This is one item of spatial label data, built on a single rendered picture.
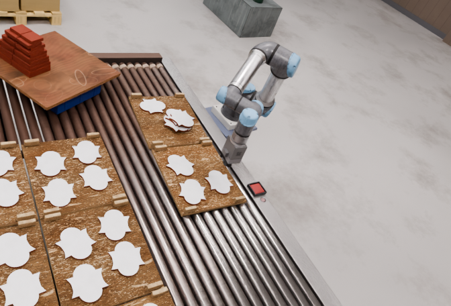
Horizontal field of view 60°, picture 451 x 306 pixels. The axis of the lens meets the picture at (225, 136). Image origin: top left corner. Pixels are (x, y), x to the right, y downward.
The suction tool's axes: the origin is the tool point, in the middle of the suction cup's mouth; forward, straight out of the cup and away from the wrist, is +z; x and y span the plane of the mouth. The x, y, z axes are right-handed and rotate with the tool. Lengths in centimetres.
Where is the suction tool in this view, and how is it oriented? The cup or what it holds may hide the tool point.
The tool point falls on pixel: (227, 164)
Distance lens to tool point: 184.2
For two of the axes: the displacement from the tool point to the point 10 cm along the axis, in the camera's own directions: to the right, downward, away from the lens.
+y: 3.7, 6.9, -6.2
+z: -3.1, 7.2, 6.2
